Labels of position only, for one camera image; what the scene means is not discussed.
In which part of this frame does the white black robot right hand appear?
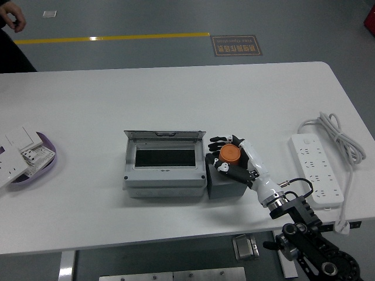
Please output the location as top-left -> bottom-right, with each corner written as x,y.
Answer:
204,133 -> 282,207

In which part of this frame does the person's left hand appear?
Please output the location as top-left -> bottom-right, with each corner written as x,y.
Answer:
0,4 -> 27,33

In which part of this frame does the orange cylinder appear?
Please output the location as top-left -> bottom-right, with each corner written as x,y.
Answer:
219,143 -> 241,167

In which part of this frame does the grey electrical box with flap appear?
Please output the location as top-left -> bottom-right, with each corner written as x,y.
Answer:
122,130 -> 207,200

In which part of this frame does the grey cube with round hole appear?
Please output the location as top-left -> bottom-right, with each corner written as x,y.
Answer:
206,152 -> 248,200

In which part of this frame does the person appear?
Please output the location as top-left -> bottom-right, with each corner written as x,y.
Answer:
0,28 -> 38,74

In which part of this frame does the metal floor hatch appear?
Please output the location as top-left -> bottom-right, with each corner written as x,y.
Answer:
232,234 -> 261,261

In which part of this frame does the yellow floor tape line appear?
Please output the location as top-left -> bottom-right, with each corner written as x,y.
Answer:
13,32 -> 211,45

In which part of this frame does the brown floor sign sticker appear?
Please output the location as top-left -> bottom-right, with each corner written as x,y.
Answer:
211,35 -> 264,57

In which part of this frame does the small white socket module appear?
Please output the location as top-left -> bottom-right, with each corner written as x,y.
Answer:
21,148 -> 38,163

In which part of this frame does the white gridded panel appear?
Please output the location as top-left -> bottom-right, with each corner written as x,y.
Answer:
25,145 -> 56,178

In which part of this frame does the large white socket panel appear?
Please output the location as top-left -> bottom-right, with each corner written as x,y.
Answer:
0,137 -> 30,189

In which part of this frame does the purple tray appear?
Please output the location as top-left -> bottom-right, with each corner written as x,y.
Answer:
5,131 -> 58,193

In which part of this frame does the red object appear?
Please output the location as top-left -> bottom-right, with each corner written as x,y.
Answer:
363,4 -> 375,30

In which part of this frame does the white power strip cord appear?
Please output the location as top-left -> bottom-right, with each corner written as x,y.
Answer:
297,111 -> 369,235

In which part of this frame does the steel base plate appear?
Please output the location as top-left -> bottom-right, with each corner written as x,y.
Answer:
98,271 -> 174,281
172,266 -> 247,281

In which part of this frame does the white switch panel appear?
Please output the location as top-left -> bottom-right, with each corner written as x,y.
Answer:
5,126 -> 44,153

